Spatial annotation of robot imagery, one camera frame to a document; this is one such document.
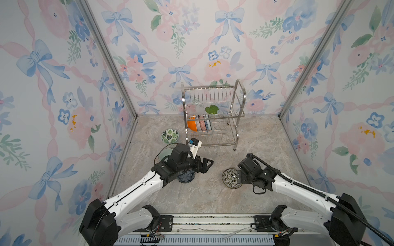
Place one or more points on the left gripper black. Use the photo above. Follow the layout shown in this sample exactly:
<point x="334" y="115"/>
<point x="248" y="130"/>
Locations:
<point x="203" y="168"/>

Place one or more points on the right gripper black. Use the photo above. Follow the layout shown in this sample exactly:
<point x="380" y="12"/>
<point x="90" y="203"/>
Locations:
<point x="240" y="178"/>

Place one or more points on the black white floral bowl front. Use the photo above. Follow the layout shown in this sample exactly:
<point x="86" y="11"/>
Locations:
<point x="230" y="178"/>

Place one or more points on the black white floral bowl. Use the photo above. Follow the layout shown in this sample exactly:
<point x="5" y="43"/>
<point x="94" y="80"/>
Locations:
<point x="230" y="178"/>
<point x="202" y="125"/>

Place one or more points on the blue white patterned plate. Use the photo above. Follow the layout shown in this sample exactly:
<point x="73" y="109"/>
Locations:
<point x="208" y="125"/>

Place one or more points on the white bowl orange outside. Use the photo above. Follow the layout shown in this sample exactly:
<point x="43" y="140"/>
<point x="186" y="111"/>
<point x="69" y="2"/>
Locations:
<point x="192" y="125"/>

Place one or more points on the stainless steel dish rack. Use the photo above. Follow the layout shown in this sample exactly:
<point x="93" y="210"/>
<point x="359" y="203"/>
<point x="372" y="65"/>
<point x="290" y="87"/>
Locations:
<point x="212" y="114"/>

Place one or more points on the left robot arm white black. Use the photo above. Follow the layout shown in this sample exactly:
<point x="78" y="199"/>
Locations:
<point x="104" y="222"/>

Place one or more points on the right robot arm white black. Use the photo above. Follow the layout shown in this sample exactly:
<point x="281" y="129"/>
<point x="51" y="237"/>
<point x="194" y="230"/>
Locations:
<point x="338" y="217"/>

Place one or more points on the green leaf-shaped dish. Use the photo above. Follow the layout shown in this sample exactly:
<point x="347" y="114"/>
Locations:
<point x="212" y="109"/>

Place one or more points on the dark blue flower bowl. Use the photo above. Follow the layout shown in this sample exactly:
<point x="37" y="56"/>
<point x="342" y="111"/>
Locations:
<point x="186" y="177"/>

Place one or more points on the pale green plate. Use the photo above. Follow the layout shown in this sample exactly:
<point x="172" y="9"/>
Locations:
<point x="165" y="154"/>

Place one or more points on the green leaf pattern bowl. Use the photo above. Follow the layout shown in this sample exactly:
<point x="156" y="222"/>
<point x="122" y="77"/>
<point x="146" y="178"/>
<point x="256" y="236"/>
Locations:
<point x="170" y="136"/>

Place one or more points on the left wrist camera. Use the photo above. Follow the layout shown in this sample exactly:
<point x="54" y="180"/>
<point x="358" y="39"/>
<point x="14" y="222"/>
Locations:
<point x="194" y="145"/>

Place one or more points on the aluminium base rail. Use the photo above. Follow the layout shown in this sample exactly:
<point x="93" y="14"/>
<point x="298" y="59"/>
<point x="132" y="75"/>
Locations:
<point x="217" y="230"/>

